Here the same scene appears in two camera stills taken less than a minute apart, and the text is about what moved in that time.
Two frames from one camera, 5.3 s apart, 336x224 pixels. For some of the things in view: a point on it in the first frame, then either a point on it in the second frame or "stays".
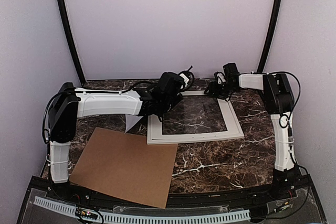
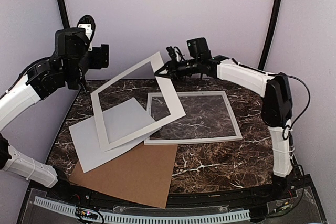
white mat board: [155, 125] to [169, 93]
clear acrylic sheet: [193, 114] stays
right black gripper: [212, 86] to [172, 69]
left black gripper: [181, 98] to [102, 57]
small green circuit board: [86, 213] stays
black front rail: [280, 196] stays
